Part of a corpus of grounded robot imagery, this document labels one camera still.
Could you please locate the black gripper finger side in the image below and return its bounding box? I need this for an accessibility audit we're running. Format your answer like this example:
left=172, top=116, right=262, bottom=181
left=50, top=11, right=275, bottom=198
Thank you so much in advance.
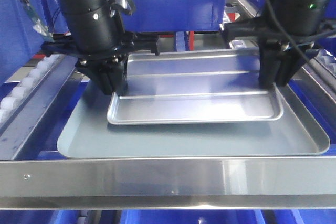
left=77, top=68, right=113, bottom=95
left=108, top=61, right=128, bottom=95
left=276, top=49, right=307, bottom=87
left=258, top=45, right=281, bottom=88

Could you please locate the black gripper body side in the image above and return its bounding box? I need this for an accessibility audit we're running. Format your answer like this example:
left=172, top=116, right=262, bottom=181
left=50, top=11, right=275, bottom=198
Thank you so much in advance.
left=41, top=31, right=160, bottom=75
left=222, top=16, right=320, bottom=51

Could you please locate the silver metal tray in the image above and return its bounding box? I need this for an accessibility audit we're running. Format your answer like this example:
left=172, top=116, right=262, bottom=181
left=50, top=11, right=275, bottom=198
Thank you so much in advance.
left=107, top=49, right=283, bottom=125

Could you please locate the large grey tray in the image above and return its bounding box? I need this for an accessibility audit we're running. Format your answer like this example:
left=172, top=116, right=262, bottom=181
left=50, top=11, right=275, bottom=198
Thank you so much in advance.
left=57, top=82, right=330, bottom=158

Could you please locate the right white roller track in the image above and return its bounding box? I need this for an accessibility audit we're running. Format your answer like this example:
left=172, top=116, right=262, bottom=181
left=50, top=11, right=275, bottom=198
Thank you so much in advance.
left=317, top=49, right=335, bottom=74

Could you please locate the white roller track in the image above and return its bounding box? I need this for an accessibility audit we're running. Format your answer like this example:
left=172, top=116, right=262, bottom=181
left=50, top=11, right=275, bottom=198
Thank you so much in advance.
left=317, top=49, right=335, bottom=74
left=1, top=54, right=64, bottom=125

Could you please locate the blue bin right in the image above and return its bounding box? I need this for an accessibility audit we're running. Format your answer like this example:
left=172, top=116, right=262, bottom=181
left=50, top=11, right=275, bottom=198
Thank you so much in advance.
left=247, top=0, right=335, bottom=56

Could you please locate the left white roller track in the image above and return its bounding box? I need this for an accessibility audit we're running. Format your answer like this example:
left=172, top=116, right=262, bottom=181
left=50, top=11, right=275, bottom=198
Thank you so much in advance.
left=1, top=54, right=64, bottom=125

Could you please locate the blue bin centre back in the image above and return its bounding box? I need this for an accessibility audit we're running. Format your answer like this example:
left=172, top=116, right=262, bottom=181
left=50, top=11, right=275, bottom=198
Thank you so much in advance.
left=123, top=0, right=225, bottom=32

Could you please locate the large blue bin left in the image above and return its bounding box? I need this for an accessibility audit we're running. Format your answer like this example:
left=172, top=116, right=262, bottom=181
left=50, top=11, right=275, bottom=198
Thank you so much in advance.
left=1, top=0, right=68, bottom=83

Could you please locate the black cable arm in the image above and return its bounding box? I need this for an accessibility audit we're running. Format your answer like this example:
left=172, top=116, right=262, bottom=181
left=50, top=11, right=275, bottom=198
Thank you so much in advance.
left=262, top=0, right=336, bottom=65

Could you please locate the red floor frame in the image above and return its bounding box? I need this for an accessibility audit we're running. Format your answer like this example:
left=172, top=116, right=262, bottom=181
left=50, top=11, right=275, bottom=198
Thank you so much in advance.
left=154, top=31, right=224, bottom=51

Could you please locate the steel flow rack frame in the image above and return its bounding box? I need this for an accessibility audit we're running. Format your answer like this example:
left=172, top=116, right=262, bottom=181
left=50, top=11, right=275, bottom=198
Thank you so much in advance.
left=1, top=57, right=335, bottom=209

